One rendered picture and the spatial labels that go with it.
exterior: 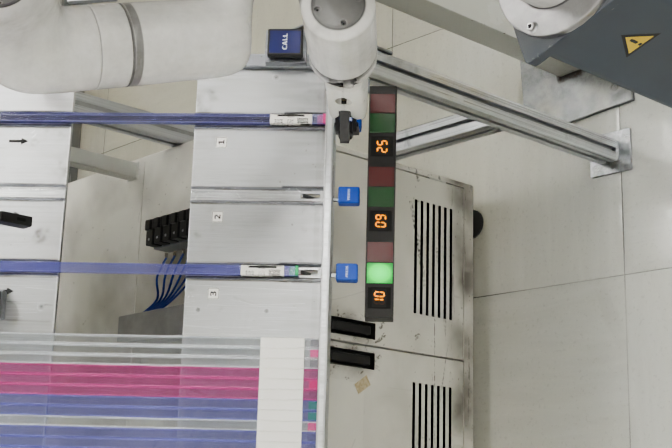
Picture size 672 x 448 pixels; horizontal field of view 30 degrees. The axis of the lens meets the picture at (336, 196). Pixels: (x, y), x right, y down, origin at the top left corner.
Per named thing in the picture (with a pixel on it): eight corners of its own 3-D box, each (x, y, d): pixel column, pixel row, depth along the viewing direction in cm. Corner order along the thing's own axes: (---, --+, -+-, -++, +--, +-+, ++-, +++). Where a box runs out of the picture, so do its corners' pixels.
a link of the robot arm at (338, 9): (298, 19, 153) (318, 88, 151) (289, -27, 140) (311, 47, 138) (364, 1, 153) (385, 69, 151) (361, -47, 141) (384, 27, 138)
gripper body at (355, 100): (373, 93, 153) (374, 123, 163) (374, 15, 155) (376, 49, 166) (311, 93, 153) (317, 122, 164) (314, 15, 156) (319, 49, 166)
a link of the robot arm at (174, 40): (89, -29, 141) (328, -40, 155) (120, 100, 137) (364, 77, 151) (107, -71, 134) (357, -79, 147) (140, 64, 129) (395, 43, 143)
